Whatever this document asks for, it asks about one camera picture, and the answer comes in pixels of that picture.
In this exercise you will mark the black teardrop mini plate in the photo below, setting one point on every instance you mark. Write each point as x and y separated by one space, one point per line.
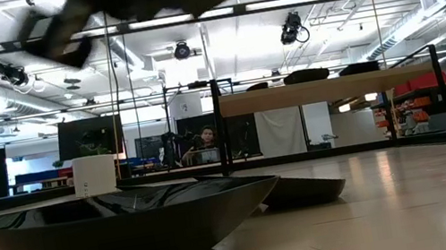
307 195
257 87
218 176

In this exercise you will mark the wooden shelf with black legs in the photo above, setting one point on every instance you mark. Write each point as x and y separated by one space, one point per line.
317 91

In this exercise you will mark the black ceiling camera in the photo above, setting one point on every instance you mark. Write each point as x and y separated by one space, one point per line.
182 50

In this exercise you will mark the black ceiling light cluster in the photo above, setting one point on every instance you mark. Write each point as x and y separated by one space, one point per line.
7 72

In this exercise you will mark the dark background screen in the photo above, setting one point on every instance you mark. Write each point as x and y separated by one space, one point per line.
149 146

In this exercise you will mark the black leaf-shaped mini plate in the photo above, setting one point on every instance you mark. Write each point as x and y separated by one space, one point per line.
124 241

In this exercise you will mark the white curtain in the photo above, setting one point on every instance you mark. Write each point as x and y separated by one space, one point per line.
280 131

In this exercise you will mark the black wall monitor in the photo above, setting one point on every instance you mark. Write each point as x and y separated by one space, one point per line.
71 141

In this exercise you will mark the black partition panel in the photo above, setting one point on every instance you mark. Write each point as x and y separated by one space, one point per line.
237 127

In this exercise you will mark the black round bowl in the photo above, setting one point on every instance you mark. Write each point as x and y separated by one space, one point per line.
306 76

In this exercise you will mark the red storage bins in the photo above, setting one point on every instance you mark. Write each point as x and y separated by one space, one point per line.
420 82

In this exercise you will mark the person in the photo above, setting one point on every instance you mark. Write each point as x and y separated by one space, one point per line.
205 143

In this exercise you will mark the storage shelf rack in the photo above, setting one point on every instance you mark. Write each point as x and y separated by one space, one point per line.
411 111

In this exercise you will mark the white plant pot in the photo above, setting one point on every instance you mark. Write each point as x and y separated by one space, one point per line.
94 174

